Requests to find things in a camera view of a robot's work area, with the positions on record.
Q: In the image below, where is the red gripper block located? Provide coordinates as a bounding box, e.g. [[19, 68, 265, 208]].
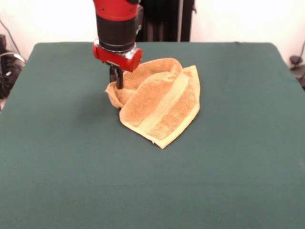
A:
[[92, 39, 143, 90]]

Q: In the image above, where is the dark green table cloth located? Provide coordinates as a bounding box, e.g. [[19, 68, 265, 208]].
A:
[[0, 42, 305, 229]]

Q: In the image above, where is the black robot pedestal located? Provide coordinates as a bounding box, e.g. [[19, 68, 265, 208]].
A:
[[135, 0, 196, 43]]

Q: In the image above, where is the orange terry towel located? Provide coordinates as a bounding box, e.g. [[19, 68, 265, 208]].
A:
[[104, 58, 201, 150]]

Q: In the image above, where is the black cable pile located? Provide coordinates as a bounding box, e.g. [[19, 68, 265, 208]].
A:
[[0, 50, 26, 99]]

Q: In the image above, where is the black floor device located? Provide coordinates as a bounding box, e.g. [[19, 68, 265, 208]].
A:
[[289, 55, 305, 90]]

